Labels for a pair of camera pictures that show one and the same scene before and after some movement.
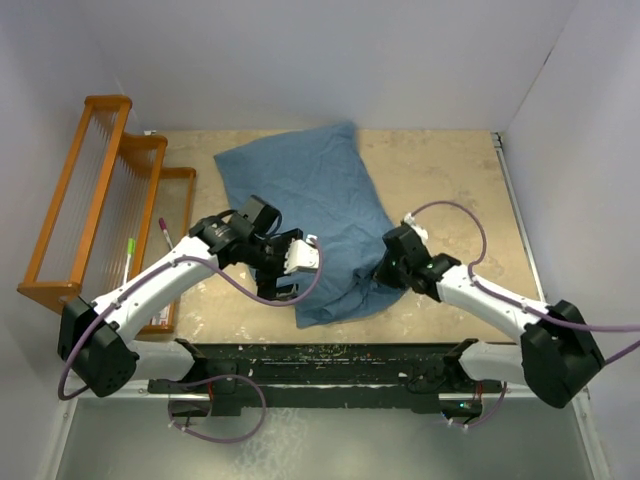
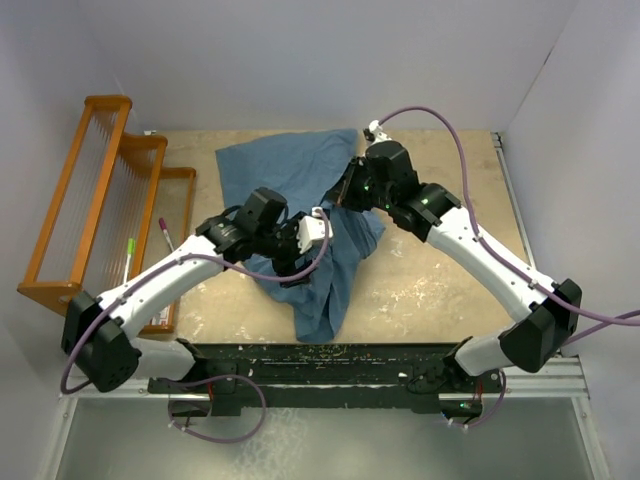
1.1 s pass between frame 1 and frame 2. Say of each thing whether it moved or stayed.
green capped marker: stayed
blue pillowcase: moved
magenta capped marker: stayed
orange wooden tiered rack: stayed
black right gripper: moved
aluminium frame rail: stayed
